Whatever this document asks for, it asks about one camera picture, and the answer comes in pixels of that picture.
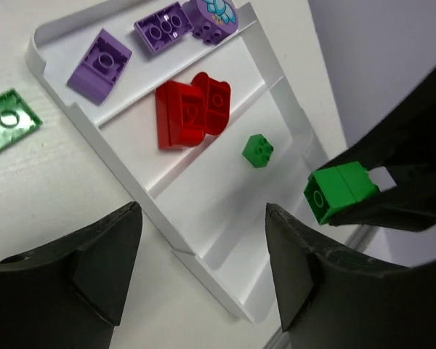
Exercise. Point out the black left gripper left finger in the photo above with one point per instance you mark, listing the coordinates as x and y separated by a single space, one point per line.
71 292

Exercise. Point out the green rounded lego piece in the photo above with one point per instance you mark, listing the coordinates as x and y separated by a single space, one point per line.
332 189

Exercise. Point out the red lego brick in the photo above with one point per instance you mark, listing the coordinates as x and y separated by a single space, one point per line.
180 113

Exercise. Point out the green lego plate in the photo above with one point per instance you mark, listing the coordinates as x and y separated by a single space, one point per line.
17 119

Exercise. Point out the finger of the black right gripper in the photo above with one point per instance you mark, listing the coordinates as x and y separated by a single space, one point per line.
404 141
413 212

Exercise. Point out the red flower lego piece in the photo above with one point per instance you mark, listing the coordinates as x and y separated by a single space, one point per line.
217 96

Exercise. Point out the dark purple lego brick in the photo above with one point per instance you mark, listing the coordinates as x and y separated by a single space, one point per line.
163 28

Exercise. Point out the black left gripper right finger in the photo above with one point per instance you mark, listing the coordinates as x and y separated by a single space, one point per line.
331 296

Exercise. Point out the white divided tray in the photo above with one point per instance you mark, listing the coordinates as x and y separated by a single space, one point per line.
208 201

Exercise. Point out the purple flower lego piece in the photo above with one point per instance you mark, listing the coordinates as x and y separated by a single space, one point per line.
212 20

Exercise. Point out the small green lego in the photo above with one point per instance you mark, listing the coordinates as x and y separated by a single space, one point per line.
258 151

